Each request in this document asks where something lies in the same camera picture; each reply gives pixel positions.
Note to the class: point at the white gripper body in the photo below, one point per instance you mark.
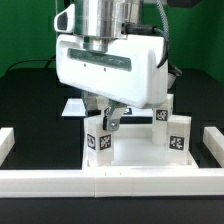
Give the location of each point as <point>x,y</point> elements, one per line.
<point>129,72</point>

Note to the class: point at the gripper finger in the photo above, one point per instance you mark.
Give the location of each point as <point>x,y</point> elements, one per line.
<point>90,103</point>
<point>113,115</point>

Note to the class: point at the white square table top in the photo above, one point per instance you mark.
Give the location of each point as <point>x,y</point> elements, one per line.
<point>133,148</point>

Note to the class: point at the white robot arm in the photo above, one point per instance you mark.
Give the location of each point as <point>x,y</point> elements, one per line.
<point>98,22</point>

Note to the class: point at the white marker tag sheet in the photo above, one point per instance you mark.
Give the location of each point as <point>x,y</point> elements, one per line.
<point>74,107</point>

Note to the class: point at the white front fence bar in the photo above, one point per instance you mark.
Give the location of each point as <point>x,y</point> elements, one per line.
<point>74,183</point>

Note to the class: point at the white left fence block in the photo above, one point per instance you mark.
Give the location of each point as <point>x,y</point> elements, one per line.
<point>7,142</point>

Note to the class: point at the white fence block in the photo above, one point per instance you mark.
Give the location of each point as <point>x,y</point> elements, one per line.
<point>7,142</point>
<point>214,141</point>

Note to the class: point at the white right fence block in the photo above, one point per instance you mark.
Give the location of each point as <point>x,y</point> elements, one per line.
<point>214,141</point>

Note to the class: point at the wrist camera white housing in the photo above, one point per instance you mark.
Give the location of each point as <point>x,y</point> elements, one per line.
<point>64,22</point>

